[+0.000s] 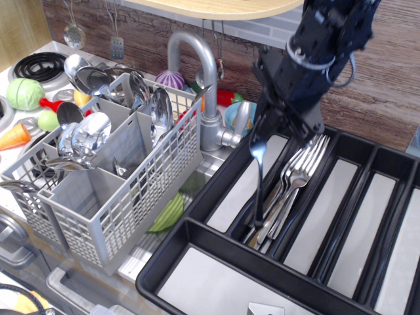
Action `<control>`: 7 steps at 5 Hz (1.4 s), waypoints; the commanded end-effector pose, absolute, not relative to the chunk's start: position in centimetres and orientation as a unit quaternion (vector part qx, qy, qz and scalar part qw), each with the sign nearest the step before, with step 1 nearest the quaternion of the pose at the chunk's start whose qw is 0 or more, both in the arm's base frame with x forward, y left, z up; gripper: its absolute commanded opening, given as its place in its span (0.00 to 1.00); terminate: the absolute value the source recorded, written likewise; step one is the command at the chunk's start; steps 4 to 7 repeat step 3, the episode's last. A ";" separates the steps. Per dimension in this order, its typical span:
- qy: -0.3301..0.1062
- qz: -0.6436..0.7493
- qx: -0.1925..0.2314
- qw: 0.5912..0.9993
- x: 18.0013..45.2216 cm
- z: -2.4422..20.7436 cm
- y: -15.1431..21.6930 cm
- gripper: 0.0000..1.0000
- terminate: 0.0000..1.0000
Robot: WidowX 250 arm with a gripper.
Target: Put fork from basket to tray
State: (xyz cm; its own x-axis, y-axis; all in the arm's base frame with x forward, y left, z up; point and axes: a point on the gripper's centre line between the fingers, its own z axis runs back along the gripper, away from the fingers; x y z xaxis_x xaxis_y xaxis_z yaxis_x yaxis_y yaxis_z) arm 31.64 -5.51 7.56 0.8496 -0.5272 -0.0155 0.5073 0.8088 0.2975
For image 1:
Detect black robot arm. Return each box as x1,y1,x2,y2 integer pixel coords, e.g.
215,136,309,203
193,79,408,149
250,1,379,146

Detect blue toy bowl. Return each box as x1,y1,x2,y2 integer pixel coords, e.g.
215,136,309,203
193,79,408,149
224,102,257,136

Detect black cutlery tray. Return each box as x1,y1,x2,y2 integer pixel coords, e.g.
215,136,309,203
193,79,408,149
135,127,419,314

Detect green toy leaf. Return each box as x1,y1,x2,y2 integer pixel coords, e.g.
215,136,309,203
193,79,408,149
148,192,184,233

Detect grey toy faucet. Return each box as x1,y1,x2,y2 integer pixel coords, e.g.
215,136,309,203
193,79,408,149
167,30,252,152

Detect grey plastic cutlery basket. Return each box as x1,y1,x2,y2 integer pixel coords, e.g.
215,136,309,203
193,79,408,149
1,87,202,275

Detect orange toy carrot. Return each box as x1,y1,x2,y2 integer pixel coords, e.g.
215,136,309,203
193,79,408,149
0,123,32,150

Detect steel forks in tray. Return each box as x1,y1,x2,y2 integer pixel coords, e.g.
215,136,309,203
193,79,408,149
242,135,330,250

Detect black coil burner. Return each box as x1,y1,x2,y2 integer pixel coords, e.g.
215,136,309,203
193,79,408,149
12,52,66,83

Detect light green toy ball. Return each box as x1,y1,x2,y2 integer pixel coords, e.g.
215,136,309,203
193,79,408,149
38,110,60,131

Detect green toy cabbage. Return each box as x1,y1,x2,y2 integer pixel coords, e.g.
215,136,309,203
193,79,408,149
6,78,45,112

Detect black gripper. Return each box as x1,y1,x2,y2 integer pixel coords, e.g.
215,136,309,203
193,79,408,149
253,45,325,148

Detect hanging toy strainer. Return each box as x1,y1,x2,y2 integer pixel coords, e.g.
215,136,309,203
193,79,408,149
63,0,86,50

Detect purple toy onion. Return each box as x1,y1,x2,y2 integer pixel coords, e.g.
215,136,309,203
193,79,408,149
156,70,184,90

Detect red toy pepper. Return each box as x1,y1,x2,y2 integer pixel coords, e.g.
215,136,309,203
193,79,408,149
217,89,244,107

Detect steel spoon right compartment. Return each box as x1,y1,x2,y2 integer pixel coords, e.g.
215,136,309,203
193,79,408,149
150,87,173,148

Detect steel fork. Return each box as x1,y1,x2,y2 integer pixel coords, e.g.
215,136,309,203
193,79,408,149
249,117,267,229

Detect hanging toy grater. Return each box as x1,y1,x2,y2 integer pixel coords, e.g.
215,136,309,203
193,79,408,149
106,1,124,60

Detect large steel spoon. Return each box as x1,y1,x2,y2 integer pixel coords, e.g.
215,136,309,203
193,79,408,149
57,112,112,161

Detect wooden round shelf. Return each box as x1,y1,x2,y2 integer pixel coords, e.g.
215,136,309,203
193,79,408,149
131,0,303,21

